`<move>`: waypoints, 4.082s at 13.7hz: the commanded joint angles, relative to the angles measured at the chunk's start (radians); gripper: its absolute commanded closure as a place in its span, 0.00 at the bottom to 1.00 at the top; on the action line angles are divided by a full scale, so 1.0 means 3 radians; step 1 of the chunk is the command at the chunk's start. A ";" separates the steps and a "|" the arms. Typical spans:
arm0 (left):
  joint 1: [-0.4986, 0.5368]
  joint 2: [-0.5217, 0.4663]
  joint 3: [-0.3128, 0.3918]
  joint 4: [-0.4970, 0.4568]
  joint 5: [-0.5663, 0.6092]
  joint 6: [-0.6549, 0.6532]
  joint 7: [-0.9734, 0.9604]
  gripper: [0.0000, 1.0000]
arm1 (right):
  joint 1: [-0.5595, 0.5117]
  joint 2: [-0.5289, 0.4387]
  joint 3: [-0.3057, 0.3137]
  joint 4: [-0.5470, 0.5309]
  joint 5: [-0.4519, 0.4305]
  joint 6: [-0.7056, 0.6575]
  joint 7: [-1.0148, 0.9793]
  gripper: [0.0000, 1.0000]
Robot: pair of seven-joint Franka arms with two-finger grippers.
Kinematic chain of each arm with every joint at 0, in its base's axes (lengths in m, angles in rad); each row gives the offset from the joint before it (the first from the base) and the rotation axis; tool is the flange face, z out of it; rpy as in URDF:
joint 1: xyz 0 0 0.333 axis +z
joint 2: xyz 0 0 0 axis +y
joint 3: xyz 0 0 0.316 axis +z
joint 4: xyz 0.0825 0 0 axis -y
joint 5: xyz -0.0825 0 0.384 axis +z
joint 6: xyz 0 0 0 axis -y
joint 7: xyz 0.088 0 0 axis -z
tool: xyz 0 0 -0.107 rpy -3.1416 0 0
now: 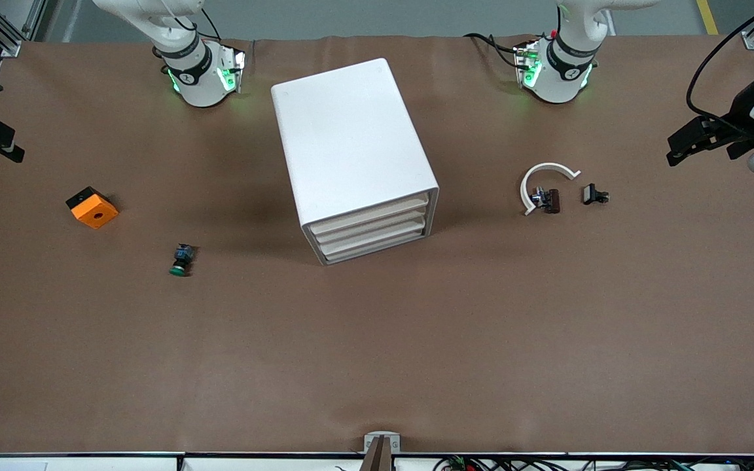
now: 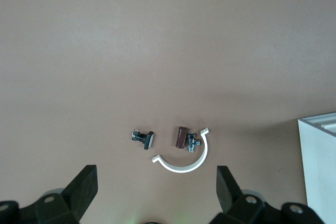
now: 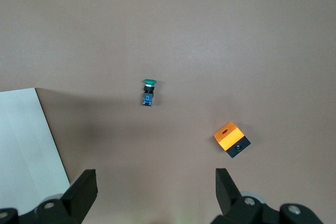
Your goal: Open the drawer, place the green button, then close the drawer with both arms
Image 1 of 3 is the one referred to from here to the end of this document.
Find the green push button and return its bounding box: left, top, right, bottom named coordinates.
left=168, top=243, right=196, bottom=277

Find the white plastic drawer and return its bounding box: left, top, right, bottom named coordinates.
left=321, top=224, right=429, bottom=262
left=309, top=194, right=431, bottom=235
left=315, top=209, right=429, bottom=248

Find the white drawer cabinet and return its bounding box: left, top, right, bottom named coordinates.
left=270, top=58, right=440, bottom=266

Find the orange box with hole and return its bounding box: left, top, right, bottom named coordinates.
left=65, top=186, right=119, bottom=230

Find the small brown black component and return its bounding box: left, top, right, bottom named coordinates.
left=530, top=187, right=562, bottom=215

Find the brown table mat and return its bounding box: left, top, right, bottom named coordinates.
left=0, top=34, right=754, bottom=456

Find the white curved plastic ring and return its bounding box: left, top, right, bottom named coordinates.
left=520, top=162, right=581, bottom=217

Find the black base cable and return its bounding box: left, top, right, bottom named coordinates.
left=197, top=3, right=223, bottom=41
left=464, top=31, right=523, bottom=71

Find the grey aluminium camera post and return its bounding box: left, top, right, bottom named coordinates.
left=359, top=432, right=402, bottom=471

